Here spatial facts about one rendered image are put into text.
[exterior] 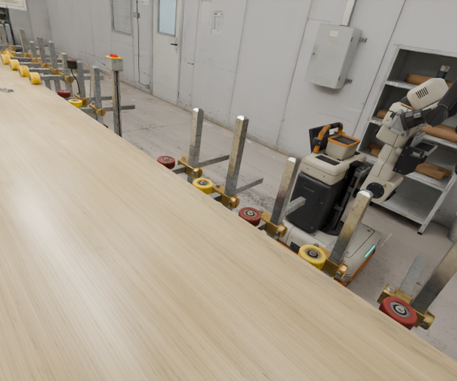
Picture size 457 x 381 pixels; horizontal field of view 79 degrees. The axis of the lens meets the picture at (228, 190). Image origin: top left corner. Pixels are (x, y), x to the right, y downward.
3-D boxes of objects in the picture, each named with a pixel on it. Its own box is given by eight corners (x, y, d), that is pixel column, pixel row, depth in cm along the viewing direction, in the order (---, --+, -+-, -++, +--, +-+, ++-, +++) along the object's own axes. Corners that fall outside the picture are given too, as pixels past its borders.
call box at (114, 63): (117, 69, 164) (116, 55, 160) (123, 72, 160) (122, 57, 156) (106, 69, 159) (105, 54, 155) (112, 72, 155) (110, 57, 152)
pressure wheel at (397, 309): (400, 336, 76) (421, 308, 70) (393, 356, 70) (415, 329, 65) (371, 316, 80) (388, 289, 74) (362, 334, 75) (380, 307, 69)
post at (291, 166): (264, 256, 120) (292, 154, 96) (270, 261, 118) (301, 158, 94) (258, 260, 117) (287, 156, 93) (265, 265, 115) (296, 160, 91)
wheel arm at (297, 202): (297, 202, 132) (300, 195, 130) (304, 205, 130) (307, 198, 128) (237, 238, 103) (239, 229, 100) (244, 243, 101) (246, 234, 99)
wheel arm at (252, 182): (257, 181, 146) (259, 174, 144) (262, 184, 144) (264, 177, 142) (193, 208, 117) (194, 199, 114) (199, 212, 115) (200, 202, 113)
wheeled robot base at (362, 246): (263, 240, 222) (270, 215, 210) (303, 215, 265) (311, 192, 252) (341, 295, 185) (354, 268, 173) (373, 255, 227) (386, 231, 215)
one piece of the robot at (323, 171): (277, 230, 214) (309, 125, 173) (312, 208, 251) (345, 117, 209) (316, 255, 196) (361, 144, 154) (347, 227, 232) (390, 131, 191)
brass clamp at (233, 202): (218, 193, 131) (220, 183, 128) (239, 205, 123) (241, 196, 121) (208, 196, 126) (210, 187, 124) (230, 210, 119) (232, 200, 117)
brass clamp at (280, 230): (260, 218, 117) (262, 208, 114) (286, 234, 109) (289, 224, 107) (251, 223, 112) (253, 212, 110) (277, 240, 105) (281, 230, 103)
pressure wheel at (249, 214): (251, 247, 98) (257, 221, 93) (230, 239, 100) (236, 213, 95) (257, 235, 105) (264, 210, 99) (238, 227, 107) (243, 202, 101)
